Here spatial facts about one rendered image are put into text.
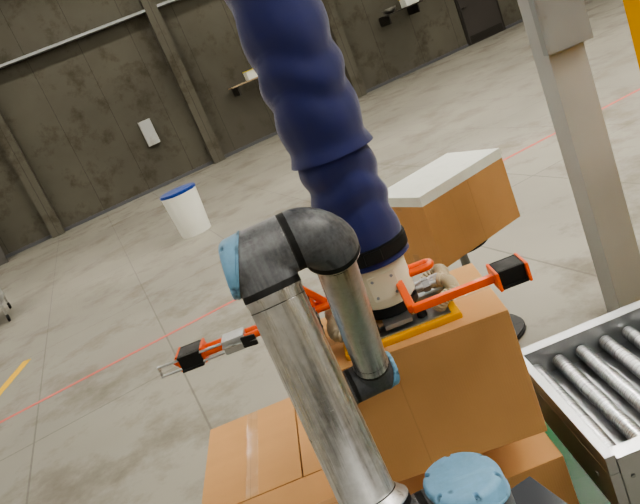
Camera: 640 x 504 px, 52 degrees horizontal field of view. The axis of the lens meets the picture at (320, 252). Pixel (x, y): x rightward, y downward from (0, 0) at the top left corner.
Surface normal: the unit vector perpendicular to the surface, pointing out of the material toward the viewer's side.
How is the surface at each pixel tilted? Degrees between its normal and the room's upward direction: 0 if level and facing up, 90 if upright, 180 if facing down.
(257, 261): 73
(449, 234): 90
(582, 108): 90
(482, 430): 89
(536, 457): 0
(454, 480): 4
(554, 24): 90
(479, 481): 5
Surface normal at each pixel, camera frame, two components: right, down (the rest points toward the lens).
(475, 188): 0.52, 0.06
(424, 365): 0.02, 0.29
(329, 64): 0.43, -0.26
